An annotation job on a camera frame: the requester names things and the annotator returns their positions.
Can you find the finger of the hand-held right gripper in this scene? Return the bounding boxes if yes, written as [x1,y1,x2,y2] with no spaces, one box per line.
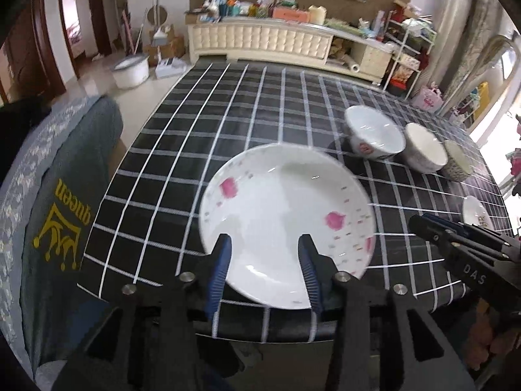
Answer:
[423,212,521,251]
[409,215,510,262]

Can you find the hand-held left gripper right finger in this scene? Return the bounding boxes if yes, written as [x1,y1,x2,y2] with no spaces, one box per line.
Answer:
[298,234,477,391]

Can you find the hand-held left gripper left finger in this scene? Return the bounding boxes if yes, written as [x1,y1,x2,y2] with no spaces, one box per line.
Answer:
[53,234,232,391]

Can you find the white plate pink flowers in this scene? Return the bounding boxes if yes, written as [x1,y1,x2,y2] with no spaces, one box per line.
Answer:
[199,143,376,309]

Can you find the cream bowl dark pattern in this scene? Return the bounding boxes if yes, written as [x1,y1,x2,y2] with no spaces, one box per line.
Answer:
[442,139,476,182]

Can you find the person's right hand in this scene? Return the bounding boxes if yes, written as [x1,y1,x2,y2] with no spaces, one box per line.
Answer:
[467,301,521,372]

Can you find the small white dish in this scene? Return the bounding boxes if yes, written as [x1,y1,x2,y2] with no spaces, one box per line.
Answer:
[462,195,491,226]

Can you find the white bowl grey pattern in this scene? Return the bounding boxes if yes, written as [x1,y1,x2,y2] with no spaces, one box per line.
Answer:
[403,123,449,173]

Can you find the black white checked tablecloth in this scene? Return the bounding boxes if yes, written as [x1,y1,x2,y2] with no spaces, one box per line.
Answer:
[77,60,515,343]

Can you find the white bowl red print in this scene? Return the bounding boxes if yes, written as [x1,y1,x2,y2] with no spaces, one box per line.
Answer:
[344,105,407,160]

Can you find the pink bag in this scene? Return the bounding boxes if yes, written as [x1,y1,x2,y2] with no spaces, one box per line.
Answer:
[411,85,444,112]

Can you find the white paper roll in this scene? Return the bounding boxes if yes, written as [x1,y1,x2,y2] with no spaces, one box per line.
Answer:
[326,59,361,73]

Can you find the grey printed chair cover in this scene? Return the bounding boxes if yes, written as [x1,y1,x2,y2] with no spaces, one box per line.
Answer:
[0,95,125,391]

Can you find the silver refrigerator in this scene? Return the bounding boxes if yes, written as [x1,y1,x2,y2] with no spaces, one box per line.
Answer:
[423,0,477,86]

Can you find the white flat box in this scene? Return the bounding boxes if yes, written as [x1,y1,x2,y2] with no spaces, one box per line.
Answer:
[155,58,188,78]

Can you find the white round bucket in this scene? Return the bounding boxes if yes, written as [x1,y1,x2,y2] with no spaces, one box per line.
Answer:
[112,54,150,89]

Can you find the cream tufted low cabinet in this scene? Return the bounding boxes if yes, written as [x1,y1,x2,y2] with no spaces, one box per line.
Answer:
[187,20,393,84]

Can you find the cardboard boxes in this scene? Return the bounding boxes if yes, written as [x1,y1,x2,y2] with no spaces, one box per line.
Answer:
[148,24,186,66]

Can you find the pink box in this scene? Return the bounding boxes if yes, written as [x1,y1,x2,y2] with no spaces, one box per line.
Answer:
[272,7,312,23]

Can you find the silver floor lamp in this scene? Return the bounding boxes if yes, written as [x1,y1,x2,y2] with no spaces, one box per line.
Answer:
[140,0,167,55]

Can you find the brown wooden door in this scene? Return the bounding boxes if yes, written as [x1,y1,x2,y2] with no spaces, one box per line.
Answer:
[0,0,112,102]

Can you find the white wire rack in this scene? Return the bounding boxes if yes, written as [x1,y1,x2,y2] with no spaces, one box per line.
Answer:
[383,8,438,98]

